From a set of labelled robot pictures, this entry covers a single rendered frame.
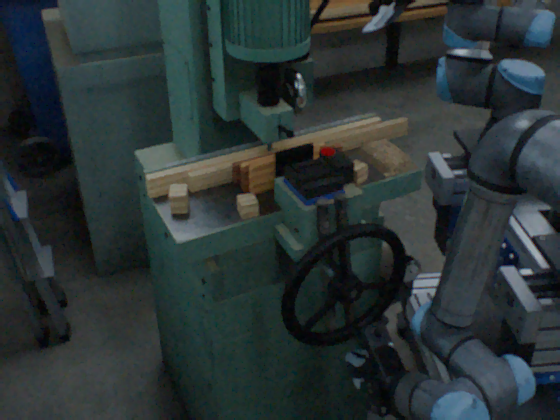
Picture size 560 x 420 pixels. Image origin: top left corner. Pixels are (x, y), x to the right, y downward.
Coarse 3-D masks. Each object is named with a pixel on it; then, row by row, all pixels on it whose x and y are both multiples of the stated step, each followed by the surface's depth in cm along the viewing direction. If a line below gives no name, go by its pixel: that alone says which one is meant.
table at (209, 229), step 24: (216, 192) 141; (240, 192) 141; (264, 192) 141; (384, 192) 147; (408, 192) 151; (168, 216) 133; (192, 216) 133; (216, 216) 133; (240, 216) 133; (264, 216) 133; (168, 240) 132; (192, 240) 127; (216, 240) 130; (240, 240) 133; (288, 240) 131
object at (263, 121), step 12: (240, 96) 145; (252, 96) 144; (240, 108) 147; (252, 108) 141; (264, 108) 138; (276, 108) 138; (288, 108) 138; (252, 120) 142; (264, 120) 136; (276, 120) 137; (288, 120) 139; (264, 132) 138; (276, 132) 139
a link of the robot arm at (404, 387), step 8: (408, 376) 108; (416, 376) 107; (424, 376) 107; (400, 384) 108; (408, 384) 106; (400, 392) 107; (408, 392) 105; (400, 400) 106; (408, 400) 109; (400, 408) 107; (408, 408) 109; (408, 416) 106
